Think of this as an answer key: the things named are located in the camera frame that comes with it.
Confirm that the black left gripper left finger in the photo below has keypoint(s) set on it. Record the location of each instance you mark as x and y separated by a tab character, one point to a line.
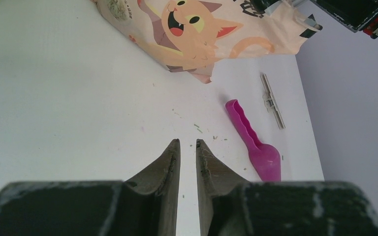
143	205

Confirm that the peach cat litter bag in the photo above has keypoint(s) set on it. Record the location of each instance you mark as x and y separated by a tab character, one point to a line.
192	35

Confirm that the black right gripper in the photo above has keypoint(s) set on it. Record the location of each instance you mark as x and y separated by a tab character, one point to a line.
355	15

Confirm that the magenta plastic scoop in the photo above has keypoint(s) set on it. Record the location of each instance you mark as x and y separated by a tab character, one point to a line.
265	158

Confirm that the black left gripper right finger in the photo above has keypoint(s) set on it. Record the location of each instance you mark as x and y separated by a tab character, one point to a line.
230	205

